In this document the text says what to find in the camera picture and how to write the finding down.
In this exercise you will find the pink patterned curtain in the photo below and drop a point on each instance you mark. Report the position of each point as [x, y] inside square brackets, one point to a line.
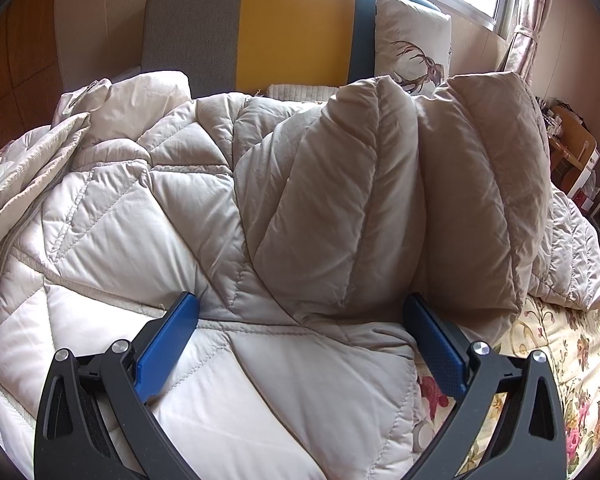
[527, 25]

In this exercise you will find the white cabinet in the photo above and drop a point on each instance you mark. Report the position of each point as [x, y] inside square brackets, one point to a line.
[585, 177]

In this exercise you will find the floral bedspread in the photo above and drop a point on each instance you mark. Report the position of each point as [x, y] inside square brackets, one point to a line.
[580, 360]

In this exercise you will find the white knitted cloth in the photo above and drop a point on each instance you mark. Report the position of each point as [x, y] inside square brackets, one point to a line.
[300, 92]

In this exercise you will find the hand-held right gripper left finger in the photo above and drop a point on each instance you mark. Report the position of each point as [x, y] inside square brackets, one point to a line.
[167, 340]

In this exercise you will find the wooden desk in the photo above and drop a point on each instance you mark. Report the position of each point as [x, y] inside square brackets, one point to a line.
[570, 135]

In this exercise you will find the deer print pillow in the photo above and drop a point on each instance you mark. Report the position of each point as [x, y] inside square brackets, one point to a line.
[410, 30]

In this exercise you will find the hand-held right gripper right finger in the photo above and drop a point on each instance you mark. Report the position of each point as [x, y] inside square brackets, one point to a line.
[440, 345]

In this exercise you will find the grey yellow teal headboard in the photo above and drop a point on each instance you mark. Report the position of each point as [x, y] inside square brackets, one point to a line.
[290, 25]

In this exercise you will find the beige quilted down jacket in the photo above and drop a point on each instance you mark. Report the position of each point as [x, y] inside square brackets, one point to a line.
[280, 210]

